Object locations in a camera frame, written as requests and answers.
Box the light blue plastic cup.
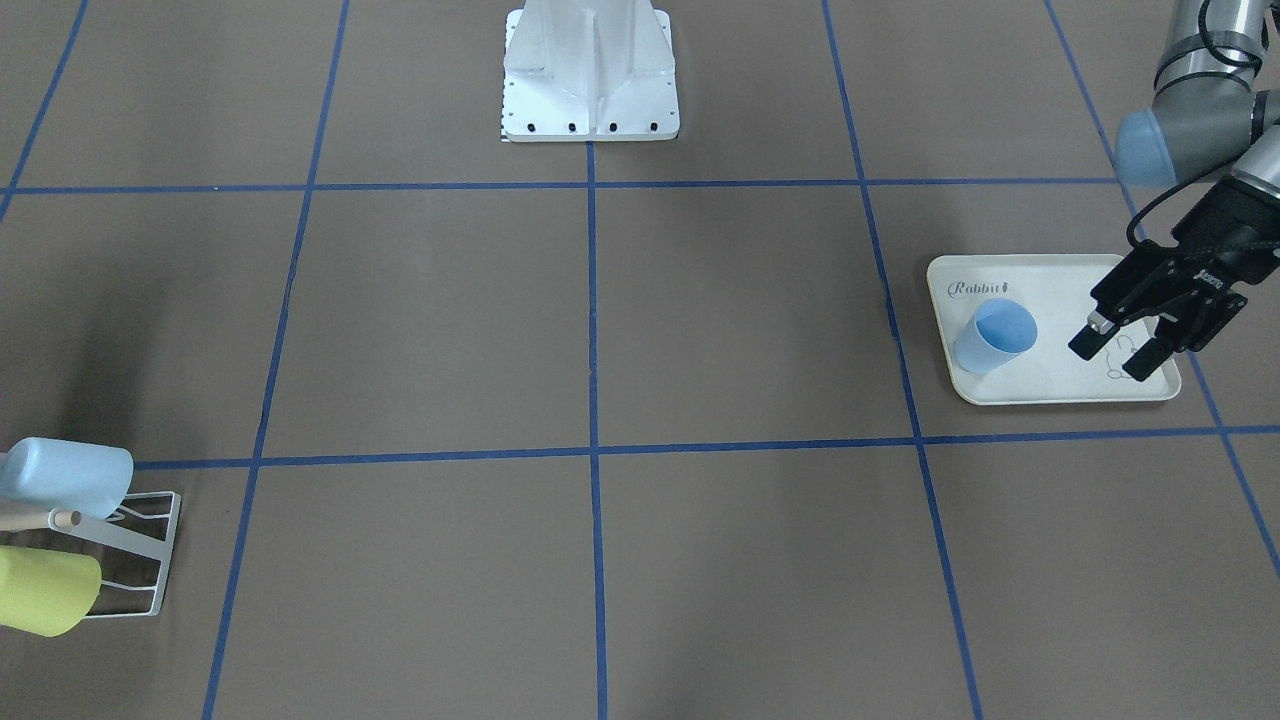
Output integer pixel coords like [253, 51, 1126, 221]
[1, 437, 134, 519]

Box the yellow plastic cup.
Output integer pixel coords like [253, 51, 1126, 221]
[1, 546, 102, 637]

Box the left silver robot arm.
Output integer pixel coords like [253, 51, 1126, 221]
[1069, 1, 1279, 380]

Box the cream plastic tray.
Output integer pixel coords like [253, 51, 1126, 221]
[925, 254, 1181, 406]

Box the white wire cup rack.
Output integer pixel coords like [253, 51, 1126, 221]
[3, 491, 183, 620]

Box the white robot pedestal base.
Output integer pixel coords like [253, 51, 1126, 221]
[500, 1, 681, 143]

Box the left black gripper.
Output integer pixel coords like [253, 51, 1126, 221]
[1068, 178, 1277, 382]

